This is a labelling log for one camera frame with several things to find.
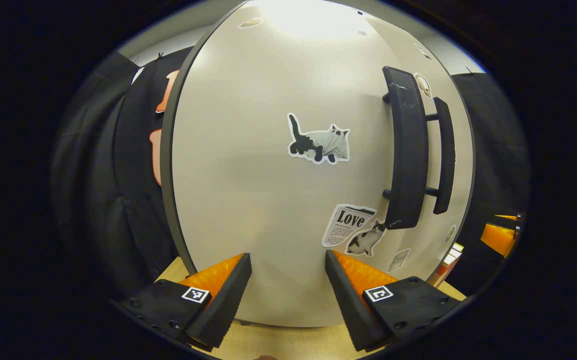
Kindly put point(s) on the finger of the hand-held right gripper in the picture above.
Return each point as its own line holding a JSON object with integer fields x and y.
{"x": 498, "y": 240}
{"x": 508, "y": 217}

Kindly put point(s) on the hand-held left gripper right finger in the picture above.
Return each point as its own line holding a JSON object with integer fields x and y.
{"x": 346, "y": 295}

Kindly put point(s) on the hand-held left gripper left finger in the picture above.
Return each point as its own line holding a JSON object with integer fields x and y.
{"x": 228, "y": 297}

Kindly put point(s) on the white cabinet door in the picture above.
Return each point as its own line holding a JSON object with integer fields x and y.
{"x": 248, "y": 175}
{"x": 462, "y": 140}

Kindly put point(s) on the white shoe cabinet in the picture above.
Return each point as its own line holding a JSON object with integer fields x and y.
{"x": 167, "y": 150}

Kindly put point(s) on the red white box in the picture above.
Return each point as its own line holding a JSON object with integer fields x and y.
{"x": 448, "y": 262}

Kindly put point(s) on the black backdrop cloth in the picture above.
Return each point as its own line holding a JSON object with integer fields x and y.
{"x": 493, "y": 150}
{"x": 98, "y": 175}

